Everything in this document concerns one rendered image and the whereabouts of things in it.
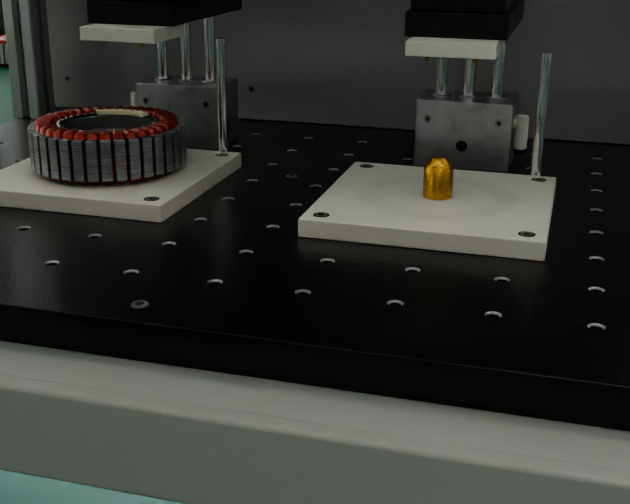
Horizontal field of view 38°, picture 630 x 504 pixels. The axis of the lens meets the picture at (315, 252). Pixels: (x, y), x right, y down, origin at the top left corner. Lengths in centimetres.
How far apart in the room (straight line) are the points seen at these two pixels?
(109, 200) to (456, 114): 28
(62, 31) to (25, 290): 51
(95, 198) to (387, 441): 30
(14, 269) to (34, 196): 11
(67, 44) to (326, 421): 65
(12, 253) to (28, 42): 40
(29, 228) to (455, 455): 33
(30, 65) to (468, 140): 43
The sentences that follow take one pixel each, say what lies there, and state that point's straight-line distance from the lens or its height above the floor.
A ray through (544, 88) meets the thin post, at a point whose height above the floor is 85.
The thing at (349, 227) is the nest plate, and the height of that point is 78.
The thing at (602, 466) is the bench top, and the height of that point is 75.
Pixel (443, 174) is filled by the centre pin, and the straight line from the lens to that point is 61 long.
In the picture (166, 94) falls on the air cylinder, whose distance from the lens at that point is 80.
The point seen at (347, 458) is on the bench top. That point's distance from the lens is 41.
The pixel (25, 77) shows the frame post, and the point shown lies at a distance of 95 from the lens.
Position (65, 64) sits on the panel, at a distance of 99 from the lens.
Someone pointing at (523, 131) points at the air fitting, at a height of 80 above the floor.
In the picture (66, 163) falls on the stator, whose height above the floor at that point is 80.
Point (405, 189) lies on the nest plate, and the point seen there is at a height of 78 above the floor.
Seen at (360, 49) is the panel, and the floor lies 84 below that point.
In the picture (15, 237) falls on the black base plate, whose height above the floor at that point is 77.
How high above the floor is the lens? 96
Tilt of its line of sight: 20 degrees down
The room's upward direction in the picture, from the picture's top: straight up
